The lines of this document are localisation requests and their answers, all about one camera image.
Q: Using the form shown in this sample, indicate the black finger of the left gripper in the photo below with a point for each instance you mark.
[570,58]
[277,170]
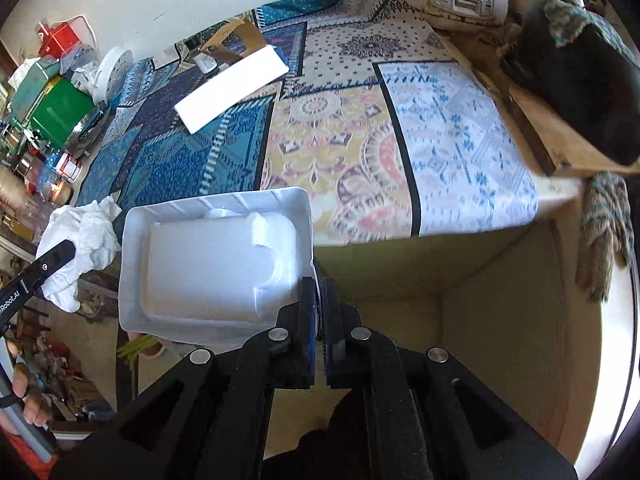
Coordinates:
[25,285]

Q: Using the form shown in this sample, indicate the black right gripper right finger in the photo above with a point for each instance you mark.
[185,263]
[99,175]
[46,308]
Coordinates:
[419,415]

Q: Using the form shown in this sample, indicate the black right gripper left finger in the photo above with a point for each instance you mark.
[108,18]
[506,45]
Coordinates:
[208,416]

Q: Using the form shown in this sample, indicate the white foam food tray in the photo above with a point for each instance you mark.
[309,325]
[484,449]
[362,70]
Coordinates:
[214,270]

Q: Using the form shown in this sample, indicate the brown cardboard candle box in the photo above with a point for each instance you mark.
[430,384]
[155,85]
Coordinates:
[234,41]

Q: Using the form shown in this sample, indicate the person's left hand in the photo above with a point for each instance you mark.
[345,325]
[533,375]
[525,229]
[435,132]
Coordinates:
[37,411]

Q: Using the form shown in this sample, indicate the crumpled white tissue paper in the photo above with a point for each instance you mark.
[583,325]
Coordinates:
[90,228]

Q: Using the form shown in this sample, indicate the green plastic container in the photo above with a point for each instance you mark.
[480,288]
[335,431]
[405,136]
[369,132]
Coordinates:
[59,111]

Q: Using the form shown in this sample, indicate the white round fan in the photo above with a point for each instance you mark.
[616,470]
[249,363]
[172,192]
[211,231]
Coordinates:
[111,74]

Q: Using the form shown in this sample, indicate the red box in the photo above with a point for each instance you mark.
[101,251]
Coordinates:
[56,40]

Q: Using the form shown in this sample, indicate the knitted teal brown cloth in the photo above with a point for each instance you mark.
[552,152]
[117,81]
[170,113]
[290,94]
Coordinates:
[606,237]

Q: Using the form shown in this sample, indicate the patterned patchwork tablecloth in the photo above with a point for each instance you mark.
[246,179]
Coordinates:
[375,119]

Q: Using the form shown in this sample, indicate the white flat paper box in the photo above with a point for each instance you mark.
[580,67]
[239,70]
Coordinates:
[229,87]

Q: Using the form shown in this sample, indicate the black cloth bundle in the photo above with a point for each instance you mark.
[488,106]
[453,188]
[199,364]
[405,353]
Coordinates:
[577,62]

